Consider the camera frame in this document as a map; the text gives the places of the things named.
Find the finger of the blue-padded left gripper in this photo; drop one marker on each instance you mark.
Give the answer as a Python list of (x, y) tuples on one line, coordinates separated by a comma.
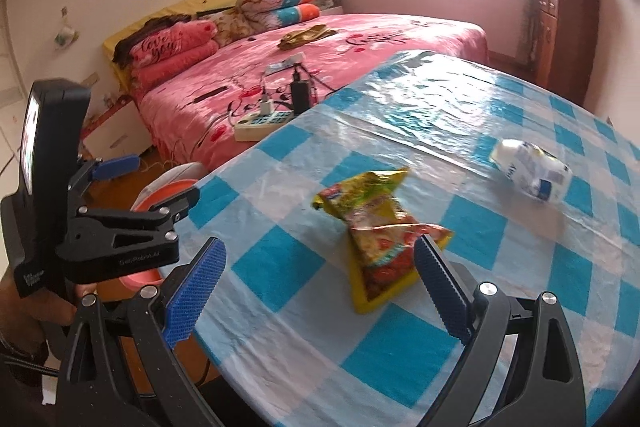
[(171, 209), (92, 170)]

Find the grey blue wrapper on bed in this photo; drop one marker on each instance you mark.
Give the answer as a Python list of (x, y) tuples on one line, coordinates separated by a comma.
[(287, 63)]

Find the white bedside cabinet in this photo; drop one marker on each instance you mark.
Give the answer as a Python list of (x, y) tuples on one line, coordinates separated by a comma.
[(118, 132)]

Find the beige power strip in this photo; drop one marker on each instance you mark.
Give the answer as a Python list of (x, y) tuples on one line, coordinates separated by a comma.
[(255, 127)]

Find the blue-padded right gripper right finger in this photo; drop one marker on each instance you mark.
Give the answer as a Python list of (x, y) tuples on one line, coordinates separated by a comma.
[(543, 386)]

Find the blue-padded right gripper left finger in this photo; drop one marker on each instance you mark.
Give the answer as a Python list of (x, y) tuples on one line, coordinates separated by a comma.
[(95, 386)]

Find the yellow headboard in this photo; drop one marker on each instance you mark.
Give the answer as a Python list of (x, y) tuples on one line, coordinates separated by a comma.
[(191, 7)]

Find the black power adapter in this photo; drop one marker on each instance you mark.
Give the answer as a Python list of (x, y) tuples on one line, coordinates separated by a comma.
[(300, 93)]

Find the white blue packet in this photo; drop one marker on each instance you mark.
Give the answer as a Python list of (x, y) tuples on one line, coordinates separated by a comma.
[(534, 171)]

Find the left hand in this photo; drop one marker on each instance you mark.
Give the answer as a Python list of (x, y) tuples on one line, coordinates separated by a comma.
[(22, 318)]

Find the colourful folded quilt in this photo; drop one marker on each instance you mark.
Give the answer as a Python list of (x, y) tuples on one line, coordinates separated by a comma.
[(253, 17)]

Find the white usb charger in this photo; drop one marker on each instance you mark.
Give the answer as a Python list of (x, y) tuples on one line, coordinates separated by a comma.
[(265, 105)]

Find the pink bed with blanket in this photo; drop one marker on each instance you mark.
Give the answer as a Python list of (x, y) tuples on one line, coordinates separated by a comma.
[(191, 116)]

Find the yellow red snack bag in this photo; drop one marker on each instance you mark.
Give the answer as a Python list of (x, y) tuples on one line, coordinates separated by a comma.
[(382, 234)]

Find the folded pink love blanket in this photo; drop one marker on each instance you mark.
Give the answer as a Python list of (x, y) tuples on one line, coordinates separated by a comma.
[(170, 51)]

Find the brown wooden dresser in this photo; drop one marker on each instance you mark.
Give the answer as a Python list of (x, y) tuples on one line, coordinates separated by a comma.
[(567, 34)]

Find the olive crumpled cloth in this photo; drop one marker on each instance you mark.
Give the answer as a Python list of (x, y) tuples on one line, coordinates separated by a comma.
[(298, 38)]

